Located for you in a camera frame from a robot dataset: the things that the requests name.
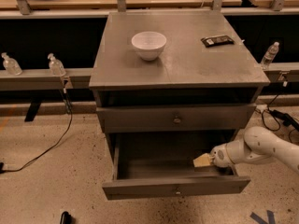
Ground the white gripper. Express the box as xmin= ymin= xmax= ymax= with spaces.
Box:
xmin=193 ymin=140 xmax=249 ymax=168

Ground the clear bottle far left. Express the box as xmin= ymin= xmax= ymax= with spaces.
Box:
xmin=1 ymin=52 xmax=22 ymax=76

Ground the black floor cable left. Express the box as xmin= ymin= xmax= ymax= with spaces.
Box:
xmin=0 ymin=77 xmax=74 ymax=175

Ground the white ceramic bowl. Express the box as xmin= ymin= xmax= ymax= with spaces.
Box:
xmin=131 ymin=31 xmax=167 ymax=61

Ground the clear pump bottle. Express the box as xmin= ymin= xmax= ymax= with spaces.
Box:
xmin=48 ymin=53 xmax=66 ymax=77

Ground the black object on floor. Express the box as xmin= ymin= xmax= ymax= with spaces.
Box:
xmin=60 ymin=212 xmax=72 ymax=224

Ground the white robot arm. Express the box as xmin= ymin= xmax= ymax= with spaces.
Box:
xmin=193 ymin=126 xmax=299 ymax=173

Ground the grey drawer cabinet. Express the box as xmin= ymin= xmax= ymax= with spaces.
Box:
xmin=90 ymin=11 xmax=269 ymax=187

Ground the grey drawer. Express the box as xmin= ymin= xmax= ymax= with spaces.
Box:
xmin=103 ymin=131 xmax=250 ymax=200
xmin=96 ymin=104 xmax=255 ymax=133

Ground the grey metal rail bench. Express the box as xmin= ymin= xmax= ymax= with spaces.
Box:
xmin=0 ymin=57 xmax=291 ymax=109

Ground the grey top drawer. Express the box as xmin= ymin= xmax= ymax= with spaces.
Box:
xmin=96 ymin=104 xmax=255 ymax=133

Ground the clear water bottle right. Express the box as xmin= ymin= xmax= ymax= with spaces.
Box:
xmin=260 ymin=42 xmax=279 ymax=69

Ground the black cable and adapter right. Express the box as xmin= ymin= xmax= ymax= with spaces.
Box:
xmin=260 ymin=75 xmax=299 ymax=145

